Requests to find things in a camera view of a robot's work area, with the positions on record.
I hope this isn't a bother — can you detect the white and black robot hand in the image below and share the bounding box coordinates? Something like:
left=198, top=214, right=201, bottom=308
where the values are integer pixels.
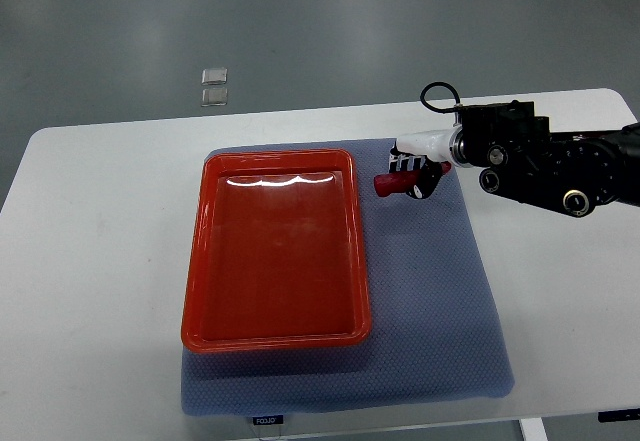
left=388, top=128, right=456, bottom=200

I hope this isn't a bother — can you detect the upper silver floor plate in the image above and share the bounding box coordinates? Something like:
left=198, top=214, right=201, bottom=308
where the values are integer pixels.
left=201, top=67, right=228, bottom=86

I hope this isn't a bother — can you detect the red plastic tray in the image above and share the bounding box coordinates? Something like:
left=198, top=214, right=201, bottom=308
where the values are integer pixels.
left=181, top=149, right=372, bottom=354

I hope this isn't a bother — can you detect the black table control panel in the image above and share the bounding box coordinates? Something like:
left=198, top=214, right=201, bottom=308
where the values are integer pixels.
left=597, top=408, right=640, bottom=423

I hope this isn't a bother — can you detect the lower silver floor plate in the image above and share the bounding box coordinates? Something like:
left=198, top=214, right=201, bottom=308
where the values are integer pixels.
left=201, top=87, right=228, bottom=107

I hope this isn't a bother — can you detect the black label tag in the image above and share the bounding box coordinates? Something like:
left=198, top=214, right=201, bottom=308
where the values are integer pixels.
left=252, top=415, right=284, bottom=426

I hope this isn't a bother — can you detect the white table leg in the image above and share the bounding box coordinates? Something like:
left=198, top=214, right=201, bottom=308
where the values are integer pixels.
left=518, top=417, right=549, bottom=441

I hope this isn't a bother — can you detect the blue-grey textured mat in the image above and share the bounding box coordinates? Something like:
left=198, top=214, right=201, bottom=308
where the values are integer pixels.
left=181, top=139, right=514, bottom=417

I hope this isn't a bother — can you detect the silver floor plate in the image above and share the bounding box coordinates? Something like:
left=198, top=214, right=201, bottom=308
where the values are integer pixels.
left=201, top=87, right=228, bottom=107
left=201, top=67, right=228, bottom=86

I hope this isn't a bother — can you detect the red pepper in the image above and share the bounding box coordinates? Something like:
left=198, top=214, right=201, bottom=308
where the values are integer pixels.
left=374, top=162, right=452, bottom=199

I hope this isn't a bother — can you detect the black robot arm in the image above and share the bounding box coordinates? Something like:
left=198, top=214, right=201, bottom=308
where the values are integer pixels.
left=425, top=81, right=639, bottom=218

